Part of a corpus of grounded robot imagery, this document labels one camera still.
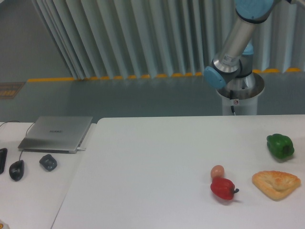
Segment black computer mouse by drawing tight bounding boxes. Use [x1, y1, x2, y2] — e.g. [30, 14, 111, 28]
[9, 160, 25, 181]

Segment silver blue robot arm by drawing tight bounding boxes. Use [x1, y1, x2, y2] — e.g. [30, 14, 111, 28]
[203, 0, 305, 89]

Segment red bell pepper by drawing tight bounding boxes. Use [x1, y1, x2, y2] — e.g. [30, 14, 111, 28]
[210, 177, 239, 200]

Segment green bell pepper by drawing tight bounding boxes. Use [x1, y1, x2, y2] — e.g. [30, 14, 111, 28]
[266, 134, 295, 159]

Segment brown egg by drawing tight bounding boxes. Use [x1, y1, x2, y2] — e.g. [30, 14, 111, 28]
[210, 165, 224, 179]

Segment silver closed laptop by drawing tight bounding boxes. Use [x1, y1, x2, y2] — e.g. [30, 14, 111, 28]
[18, 116, 92, 154]

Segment dark grey small tray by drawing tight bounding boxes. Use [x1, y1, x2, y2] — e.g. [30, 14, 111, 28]
[39, 154, 57, 172]

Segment golden flatbread piece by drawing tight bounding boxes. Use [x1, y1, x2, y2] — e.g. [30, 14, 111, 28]
[252, 171, 301, 201]

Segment black keyboard edge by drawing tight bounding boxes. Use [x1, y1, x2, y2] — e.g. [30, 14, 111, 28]
[0, 148, 8, 174]

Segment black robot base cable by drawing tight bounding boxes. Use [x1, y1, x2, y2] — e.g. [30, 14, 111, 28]
[229, 90, 236, 116]

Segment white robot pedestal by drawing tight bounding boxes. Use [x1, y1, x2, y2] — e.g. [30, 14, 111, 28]
[216, 73, 264, 115]

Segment black mouse cable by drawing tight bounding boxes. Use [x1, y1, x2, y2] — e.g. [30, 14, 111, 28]
[0, 120, 36, 162]

